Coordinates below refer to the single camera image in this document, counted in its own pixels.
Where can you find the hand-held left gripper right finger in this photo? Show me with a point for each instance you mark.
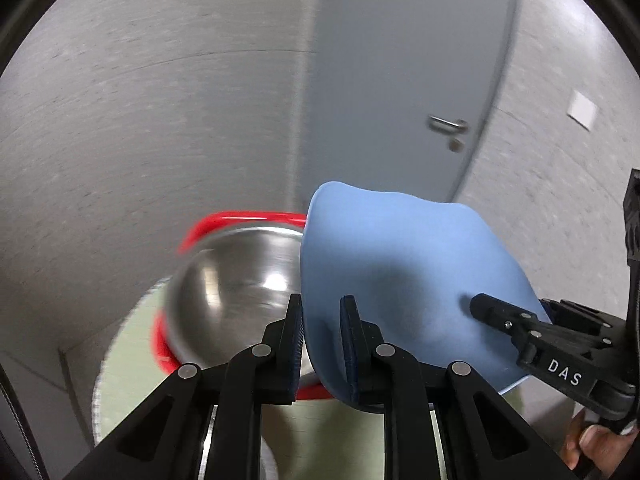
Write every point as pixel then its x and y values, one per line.
pixel 349 345

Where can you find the door keyhole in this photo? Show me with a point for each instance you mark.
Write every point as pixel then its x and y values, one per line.
pixel 455 145

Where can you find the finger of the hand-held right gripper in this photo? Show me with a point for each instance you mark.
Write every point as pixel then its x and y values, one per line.
pixel 550 355
pixel 580 316

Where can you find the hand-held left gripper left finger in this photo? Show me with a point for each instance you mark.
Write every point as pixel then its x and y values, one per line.
pixel 294 340

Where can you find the blue plate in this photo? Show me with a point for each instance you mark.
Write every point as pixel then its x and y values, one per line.
pixel 400 270

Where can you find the white wall plate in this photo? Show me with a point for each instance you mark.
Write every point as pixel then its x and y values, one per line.
pixel 582 110

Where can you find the stainless steel bowl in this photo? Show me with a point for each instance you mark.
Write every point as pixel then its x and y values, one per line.
pixel 235 290

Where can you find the person's right hand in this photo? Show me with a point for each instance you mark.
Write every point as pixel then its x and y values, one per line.
pixel 597 447

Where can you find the red bowl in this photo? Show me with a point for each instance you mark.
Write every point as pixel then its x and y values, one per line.
pixel 220 221

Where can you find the grey door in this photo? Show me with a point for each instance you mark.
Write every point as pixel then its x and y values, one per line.
pixel 400 75

